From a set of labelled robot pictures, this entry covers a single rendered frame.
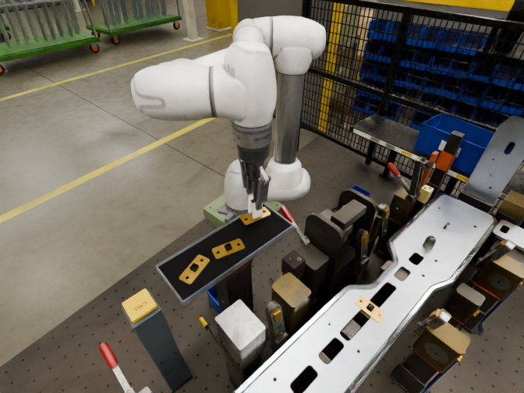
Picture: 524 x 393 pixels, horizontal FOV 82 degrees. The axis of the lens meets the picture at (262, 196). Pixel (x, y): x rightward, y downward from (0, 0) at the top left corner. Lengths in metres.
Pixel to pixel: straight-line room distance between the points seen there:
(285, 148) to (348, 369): 0.83
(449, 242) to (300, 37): 0.86
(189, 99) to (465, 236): 1.03
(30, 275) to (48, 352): 1.38
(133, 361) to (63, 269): 1.49
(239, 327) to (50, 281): 1.99
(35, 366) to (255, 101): 1.16
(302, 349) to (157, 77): 0.72
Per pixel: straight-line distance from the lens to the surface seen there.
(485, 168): 1.42
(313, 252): 0.94
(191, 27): 7.66
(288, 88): 1.21
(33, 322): 2.47
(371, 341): 0.92
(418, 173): 1.18
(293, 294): 0.85
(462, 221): 1.34
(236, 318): 0.78
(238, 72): 0.61
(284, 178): 1.33
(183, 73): 0.64
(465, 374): 1.34
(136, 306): 0.79
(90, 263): 2.58
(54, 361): 1.38
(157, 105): 0.65
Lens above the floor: 1.81
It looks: 41 degrees down
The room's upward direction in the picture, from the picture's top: 1 degrees counter-clockwise
